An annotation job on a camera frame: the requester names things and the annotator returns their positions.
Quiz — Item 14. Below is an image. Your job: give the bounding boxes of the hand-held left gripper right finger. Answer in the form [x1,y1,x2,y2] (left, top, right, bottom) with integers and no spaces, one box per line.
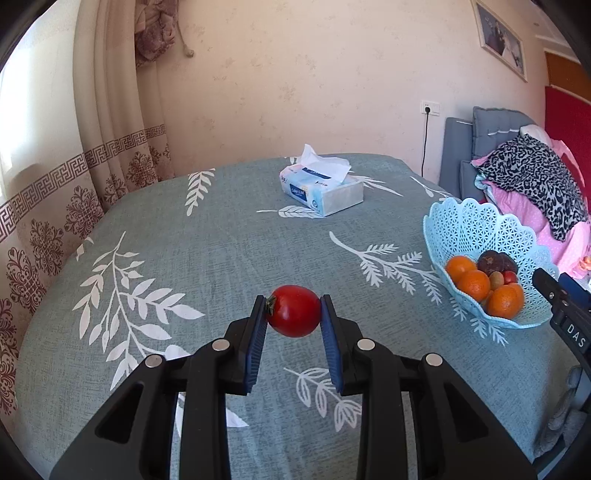
[320,294,539,480]

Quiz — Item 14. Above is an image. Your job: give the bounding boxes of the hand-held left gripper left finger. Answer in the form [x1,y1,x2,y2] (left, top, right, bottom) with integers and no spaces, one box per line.
[48,294,269,480]

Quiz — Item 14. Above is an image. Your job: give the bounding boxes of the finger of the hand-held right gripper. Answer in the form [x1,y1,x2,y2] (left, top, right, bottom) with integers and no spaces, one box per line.
[532,268,561,303]
[558,273,591,305]

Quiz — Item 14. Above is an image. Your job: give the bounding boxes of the large orange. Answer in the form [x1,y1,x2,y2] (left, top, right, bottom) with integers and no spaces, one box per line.
[488,283,526,319]

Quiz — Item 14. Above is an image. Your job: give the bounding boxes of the dark wrinkled passion fruit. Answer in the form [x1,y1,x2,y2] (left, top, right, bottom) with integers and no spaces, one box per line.
[477,250,519,277]

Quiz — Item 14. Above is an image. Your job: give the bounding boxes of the large red tomato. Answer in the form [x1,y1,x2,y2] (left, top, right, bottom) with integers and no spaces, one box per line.
[265,285,322,339]

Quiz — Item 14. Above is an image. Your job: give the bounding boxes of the small orange tangerine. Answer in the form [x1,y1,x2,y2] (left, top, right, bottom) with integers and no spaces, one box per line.
[445,256,478,282]
[461,270,491,303]

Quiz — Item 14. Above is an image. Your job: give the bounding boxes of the light blue plastic fruit basket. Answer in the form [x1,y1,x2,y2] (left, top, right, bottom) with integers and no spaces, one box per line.
[423,198,560,329]

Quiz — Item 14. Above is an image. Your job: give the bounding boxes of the pink cloth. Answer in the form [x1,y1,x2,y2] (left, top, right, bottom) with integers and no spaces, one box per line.
[471,124,591,278]

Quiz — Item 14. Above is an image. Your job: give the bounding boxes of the grey cloth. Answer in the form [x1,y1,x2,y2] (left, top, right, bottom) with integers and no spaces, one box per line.
[536,364,589,457]

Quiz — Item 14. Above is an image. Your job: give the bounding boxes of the leopard print cloth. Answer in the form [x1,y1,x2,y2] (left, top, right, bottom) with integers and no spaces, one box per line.
[475,135,587,241]

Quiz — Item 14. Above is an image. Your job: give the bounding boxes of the grey padded cushion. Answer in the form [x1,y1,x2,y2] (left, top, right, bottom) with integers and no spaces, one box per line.
[438,107,539,204]

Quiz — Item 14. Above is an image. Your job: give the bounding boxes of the blue white tissue pack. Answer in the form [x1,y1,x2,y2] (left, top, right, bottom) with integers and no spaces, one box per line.
[279,144,364,217]

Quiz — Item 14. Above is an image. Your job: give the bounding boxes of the beige patterned curtain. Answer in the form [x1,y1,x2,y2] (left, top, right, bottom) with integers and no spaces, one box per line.
[0,0,176,416]

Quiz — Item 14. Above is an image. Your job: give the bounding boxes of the floral curtain tieback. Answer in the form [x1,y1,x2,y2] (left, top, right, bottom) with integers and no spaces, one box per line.
[134,0,195,70]

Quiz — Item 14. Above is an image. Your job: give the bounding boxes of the red wall panel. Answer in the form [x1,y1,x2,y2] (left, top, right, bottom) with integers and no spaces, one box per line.
[544,85,591,185]

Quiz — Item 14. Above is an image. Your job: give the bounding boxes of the black power cable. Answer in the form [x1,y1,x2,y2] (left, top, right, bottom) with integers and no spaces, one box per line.
[420,113,430,176]

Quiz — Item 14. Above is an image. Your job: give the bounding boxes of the orange wall panel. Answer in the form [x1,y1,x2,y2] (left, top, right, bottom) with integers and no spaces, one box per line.
[545,51,591,100]

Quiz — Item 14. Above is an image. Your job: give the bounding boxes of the framed wall picture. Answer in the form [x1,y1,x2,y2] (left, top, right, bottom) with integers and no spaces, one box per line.
[473,0,529,83]

